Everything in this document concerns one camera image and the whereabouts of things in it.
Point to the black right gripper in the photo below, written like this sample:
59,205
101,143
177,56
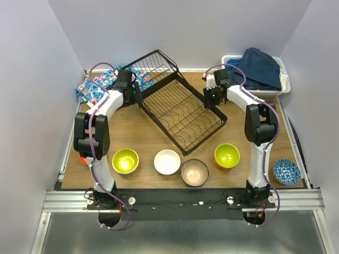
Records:
208,103

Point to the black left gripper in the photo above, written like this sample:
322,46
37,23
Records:
137,97

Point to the black wire dish rack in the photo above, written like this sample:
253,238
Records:
172,103

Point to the white bowl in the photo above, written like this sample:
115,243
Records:
167,162

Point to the dark glazed bowl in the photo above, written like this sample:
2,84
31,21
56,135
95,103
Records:
194,173

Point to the blue triangle pattern bowl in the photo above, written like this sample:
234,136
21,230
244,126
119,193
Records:
286,172

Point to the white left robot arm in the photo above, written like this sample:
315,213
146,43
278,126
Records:
91,129

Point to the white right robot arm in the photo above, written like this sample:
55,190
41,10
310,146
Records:
262,127

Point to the blue floral cloth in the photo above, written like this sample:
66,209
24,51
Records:
89,92

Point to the white perforated basket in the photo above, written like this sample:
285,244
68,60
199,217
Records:
286,87

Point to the dark blue jeans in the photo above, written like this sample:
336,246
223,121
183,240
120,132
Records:
256,70

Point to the green orange bowl right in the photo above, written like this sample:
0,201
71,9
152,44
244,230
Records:
226,156

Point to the yellow-green bowl left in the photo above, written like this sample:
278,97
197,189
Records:
125,161

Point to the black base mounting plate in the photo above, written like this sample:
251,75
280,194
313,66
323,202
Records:
178,204

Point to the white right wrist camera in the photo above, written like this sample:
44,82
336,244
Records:
210,81

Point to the aluminium frame rail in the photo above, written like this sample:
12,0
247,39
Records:
290,200

